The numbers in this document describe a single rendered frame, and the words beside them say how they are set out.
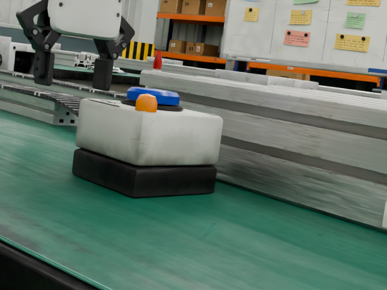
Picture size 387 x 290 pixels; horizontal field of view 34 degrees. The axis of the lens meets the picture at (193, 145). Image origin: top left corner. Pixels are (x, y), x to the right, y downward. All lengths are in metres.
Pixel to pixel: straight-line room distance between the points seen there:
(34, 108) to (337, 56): 3.04
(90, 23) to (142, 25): 8.00
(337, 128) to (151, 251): 0.21
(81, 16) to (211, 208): 0.41
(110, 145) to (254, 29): 3.68
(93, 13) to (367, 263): 0.53
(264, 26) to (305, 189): 3.61
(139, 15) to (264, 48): 5.10
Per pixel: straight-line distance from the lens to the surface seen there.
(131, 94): 0.48
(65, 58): 3.86
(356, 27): 3.75
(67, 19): 0.79
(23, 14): 0.78
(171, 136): 0.45
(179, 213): 0.42
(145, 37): 8.86
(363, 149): 0.46
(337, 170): 0.48
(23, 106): 0.89
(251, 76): 0.78
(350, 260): 0.37
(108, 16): 0.82
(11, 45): 1.60
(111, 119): 0.46
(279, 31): 4.02
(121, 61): 5.87
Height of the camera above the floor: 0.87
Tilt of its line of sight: 7 degrees down
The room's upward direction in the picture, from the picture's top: 7 degrees clockwise
